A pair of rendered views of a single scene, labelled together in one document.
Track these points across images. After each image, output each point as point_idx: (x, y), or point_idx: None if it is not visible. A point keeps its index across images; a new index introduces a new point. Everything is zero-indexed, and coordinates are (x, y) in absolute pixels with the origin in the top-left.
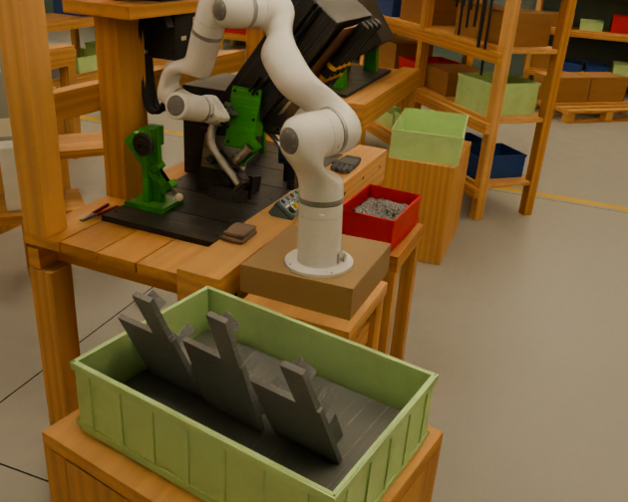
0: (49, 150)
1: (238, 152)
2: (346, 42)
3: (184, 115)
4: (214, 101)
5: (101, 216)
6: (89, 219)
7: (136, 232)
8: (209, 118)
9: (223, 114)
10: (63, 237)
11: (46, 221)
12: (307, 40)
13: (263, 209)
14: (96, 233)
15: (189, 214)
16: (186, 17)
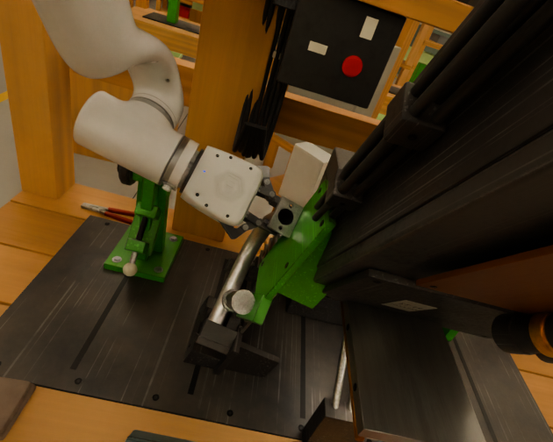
0: (29, 96)
1: (232, 293)
2: None
3: (74, 139)
4: (233, 174)
5: (105, 217)
6: (92, 210)
7: (46, 258)
8: (166, 188)
9: (221, 206)
10: (25, 201)
11: (20, 173)
12: (461, 146)
13: (165, 414)
14: (40, 224)
15: (109, 301)
16: (345, 7)
